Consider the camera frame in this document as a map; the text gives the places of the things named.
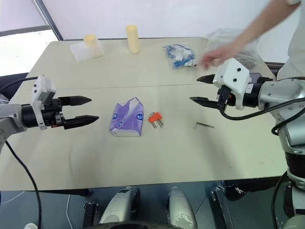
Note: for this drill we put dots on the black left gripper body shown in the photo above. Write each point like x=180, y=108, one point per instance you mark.
x=53, y=112

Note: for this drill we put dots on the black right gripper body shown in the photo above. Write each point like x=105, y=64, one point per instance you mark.
x=229, y=100

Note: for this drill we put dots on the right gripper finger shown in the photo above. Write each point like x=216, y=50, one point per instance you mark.
x=206, y=101
x=207, y=79

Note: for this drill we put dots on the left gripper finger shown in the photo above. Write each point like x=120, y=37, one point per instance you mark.
x=76, y=100
x=82, y=120

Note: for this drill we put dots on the person's bare forearm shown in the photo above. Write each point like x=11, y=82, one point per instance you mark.
x=257, y=26

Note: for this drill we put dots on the dark rounded robot base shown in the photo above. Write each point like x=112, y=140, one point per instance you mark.
x=140, y=226

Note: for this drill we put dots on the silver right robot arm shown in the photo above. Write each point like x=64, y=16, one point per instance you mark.
x=278, y=93

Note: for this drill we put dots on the metal allen key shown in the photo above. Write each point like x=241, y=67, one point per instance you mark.
x=205, y=125

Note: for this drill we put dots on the red hex key set holder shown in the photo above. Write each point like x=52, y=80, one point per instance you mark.
x=156, y=116

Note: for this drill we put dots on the person's bare hand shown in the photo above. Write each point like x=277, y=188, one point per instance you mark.
x=218, y=55

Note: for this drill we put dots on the purple tissue pack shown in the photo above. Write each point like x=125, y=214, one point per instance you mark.
x=127, y=118

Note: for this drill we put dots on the clear crumpled plastic bag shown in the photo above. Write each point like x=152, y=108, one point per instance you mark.
x=247, y=56

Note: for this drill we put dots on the translucent white plastic box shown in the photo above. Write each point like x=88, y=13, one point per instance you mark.
x=87, y=53

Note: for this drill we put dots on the short yellow cylinder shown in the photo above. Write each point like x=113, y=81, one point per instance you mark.
x=90, y=40

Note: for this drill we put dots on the tall yellow cylinder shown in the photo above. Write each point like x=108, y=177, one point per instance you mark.
x=133, y=39

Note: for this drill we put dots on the person's white shirt torso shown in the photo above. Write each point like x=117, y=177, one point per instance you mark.
x=297, y=47

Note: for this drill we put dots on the silver robot leg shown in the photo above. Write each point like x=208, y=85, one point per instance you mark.
x=121, y=205
x=179, y=207

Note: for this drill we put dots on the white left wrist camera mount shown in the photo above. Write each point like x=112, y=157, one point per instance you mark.
x=43, y=90

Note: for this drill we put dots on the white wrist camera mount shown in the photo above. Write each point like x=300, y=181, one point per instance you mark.
x=43, y=90
x=232, y=74

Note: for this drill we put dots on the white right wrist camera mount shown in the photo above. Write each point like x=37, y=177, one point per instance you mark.
x=232, y=74

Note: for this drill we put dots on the black window frame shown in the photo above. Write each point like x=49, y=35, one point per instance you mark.
x=51, y=19

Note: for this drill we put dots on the black table leg bracket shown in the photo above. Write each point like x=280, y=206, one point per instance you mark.
x=220, y=205
x=91, y=214

